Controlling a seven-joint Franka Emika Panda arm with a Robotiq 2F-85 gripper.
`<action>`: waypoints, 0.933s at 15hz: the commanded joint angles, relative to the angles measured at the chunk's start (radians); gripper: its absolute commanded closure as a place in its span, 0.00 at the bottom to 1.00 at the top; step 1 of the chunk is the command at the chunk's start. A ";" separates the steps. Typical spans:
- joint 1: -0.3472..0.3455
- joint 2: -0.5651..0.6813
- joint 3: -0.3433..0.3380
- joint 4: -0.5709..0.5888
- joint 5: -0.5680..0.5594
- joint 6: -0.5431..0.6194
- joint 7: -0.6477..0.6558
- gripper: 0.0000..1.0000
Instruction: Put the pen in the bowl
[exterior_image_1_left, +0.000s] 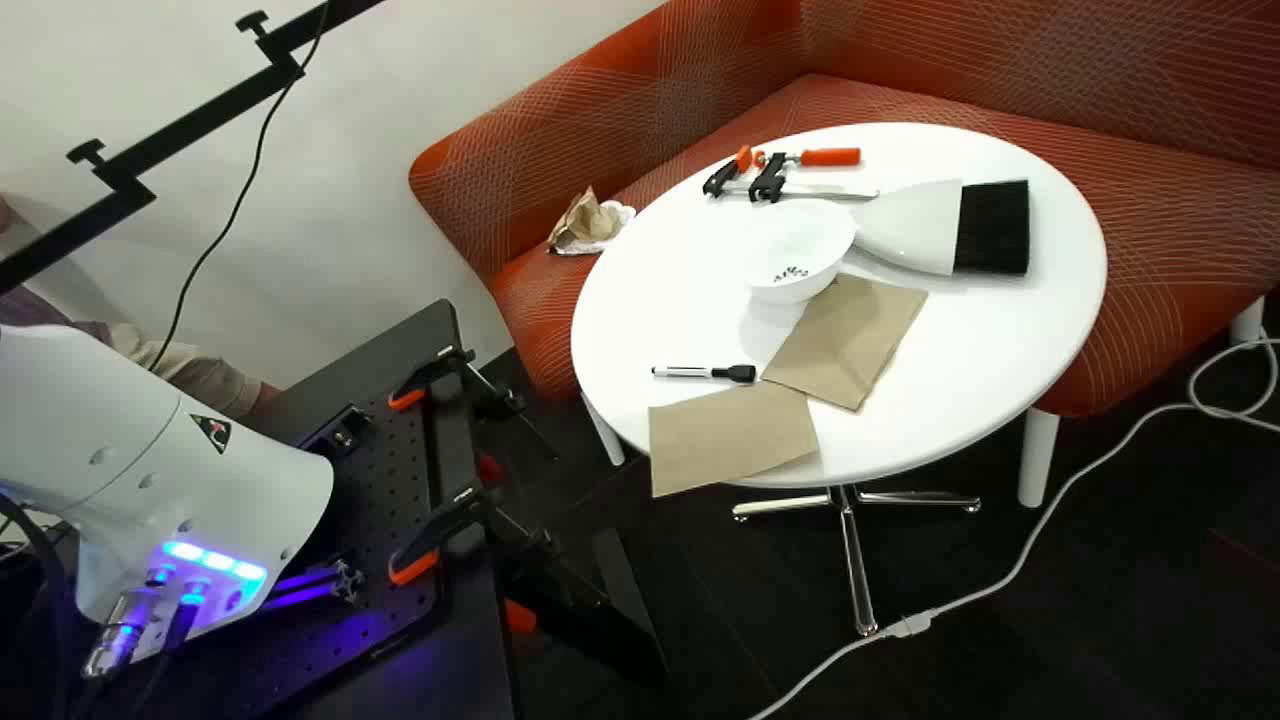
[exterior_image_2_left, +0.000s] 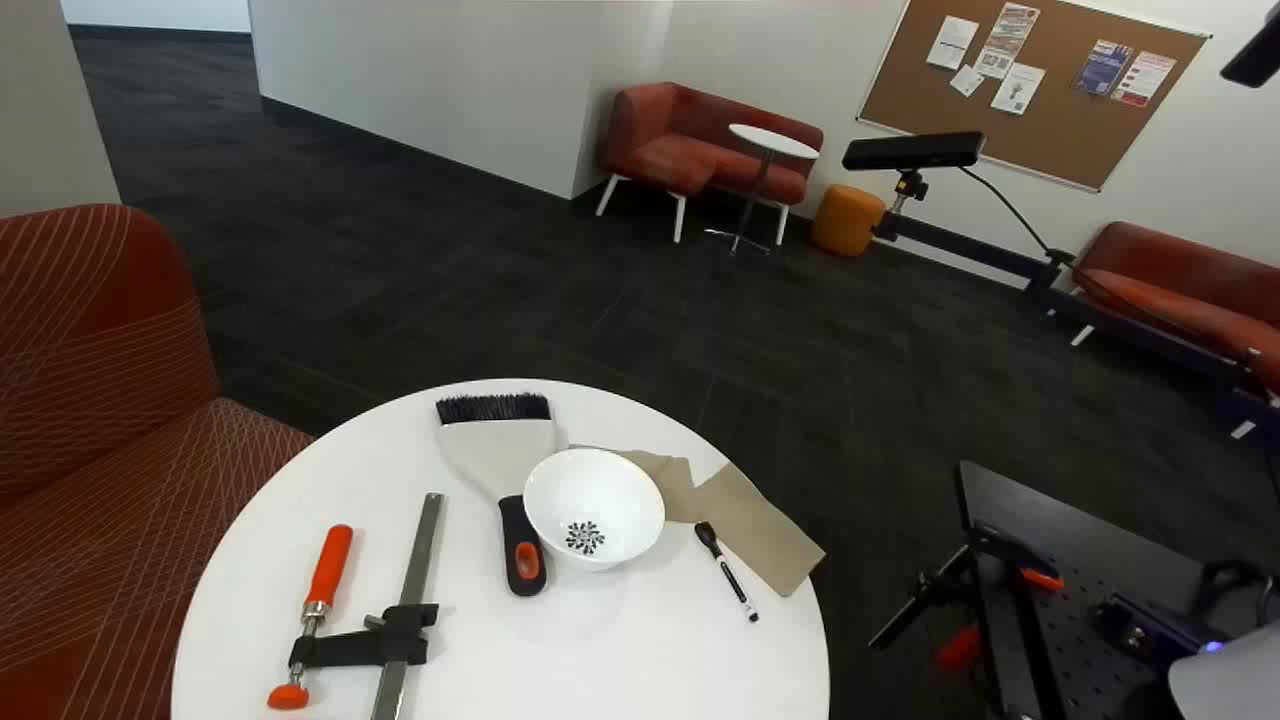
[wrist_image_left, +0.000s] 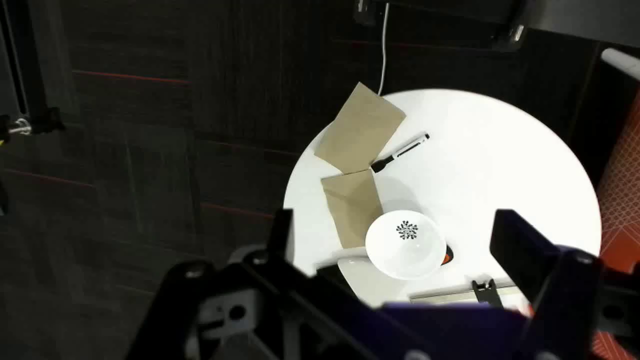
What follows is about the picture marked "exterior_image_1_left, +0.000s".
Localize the black and white marker pen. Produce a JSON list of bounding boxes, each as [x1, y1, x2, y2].
[[647, 360, 761, 389]]

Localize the white bowl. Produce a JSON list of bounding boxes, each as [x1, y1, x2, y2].
[[741, 198, 859, 301]]

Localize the black spring clamp orange tips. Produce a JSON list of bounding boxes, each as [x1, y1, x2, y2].
[[382, 345, 528, 420], [382, 479, 541, 597]]

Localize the black perforated mounting board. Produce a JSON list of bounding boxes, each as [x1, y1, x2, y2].
[[71, 296, 520, 720]]

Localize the white round table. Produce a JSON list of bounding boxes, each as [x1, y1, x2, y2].
[[568, 122, 1111, 640]]

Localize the orange striped sofa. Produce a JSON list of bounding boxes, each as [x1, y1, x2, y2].
[[403, 0, 1280, 518]]

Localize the black bar clamp orange handle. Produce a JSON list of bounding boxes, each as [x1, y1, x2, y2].
[[699, 142, 882, 210]]

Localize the thin black cable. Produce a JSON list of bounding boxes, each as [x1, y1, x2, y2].
[[138, 36, 326, 382]]

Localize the white power cable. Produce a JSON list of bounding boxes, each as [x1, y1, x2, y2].
[[742, 333, 1280, 720]]

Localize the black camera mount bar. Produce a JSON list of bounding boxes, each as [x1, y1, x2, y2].
[[0, 0, 389, 301]]

